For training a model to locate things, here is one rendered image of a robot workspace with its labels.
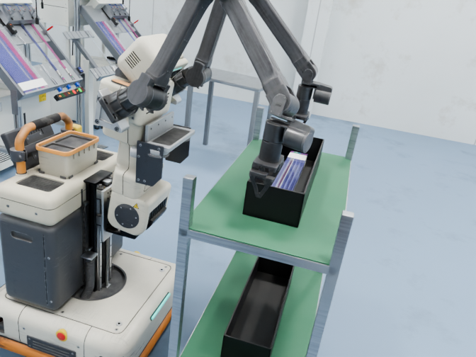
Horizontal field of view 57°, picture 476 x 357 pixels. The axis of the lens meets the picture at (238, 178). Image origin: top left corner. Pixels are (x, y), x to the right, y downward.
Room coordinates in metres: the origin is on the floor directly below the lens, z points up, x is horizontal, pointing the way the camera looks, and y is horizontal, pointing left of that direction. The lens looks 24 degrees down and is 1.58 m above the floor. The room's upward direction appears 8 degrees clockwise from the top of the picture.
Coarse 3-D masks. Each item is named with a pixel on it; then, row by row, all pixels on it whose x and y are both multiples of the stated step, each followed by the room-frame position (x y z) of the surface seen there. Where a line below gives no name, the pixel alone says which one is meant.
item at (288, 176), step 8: (296, 152) 1.68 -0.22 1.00; (288, 160) 1.58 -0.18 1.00; (296, 160) 1.59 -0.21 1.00; (304, 160) 1.60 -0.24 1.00; (288, 168) 1.50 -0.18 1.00; (296, 168) 1.51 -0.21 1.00; (280, 176) 1.41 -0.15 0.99; (288, 176) 1.42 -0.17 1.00; (296, 176) 1.43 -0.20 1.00; (272, 184) 1.33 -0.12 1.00; (280, 184) 1.34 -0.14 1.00; (288, 184) 1.35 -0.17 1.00; (296, 184) 1.42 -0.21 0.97
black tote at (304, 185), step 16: (320, 144) 1.70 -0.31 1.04; (304, 176) 1.52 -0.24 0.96; (272, 192) 1.16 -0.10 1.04; (288, 192) 1.15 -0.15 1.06; (304, 192) 1.16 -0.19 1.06; (256, 208) 1.17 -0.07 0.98; (272, 208) 1.16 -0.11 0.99; (288, 208) 1.15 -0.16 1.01; (304, 208) 1.27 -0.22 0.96; (288, 224) 1.15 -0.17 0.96
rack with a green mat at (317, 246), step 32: (256, 128) 1.91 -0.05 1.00; (352, 128) 1.82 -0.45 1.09; (320, 160) 1.75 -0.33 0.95; (192, 192) 1.06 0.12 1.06; (224, 192) 1.32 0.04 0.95; (320, 192) 1.42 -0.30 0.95; (192, 224) 1.08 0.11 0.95; (224, 224) 1.11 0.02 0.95; (256, 224) 1.13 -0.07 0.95; (320, 224) 1.19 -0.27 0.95; (256, 256) 1.88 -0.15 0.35; (288, 256) 0.99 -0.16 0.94; (320, 256) 1.00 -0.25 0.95; (224, 288) 1.59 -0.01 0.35; (320, 288) 1.69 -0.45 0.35; (224, 320) 1.39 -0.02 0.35; (288, 320) 1.44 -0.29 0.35; (320, 320) 0.97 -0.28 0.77; (192, 352) 1.20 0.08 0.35; (288, 352) 1.27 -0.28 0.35
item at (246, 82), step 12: (216, 72) 4.19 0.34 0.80; (228, 72) 4.27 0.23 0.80; (228, 84) 3.84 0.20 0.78; (240, 84) 3.80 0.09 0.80; (252, 84) 3.87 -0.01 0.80; (192, 96) 4.01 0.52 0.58; (252, 108) 3.74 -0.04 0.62; (252, 120) 3.74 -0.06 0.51; (204, 132) 4.37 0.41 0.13; (252, 132) 3.73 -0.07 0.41; (204, 144) 4.37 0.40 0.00
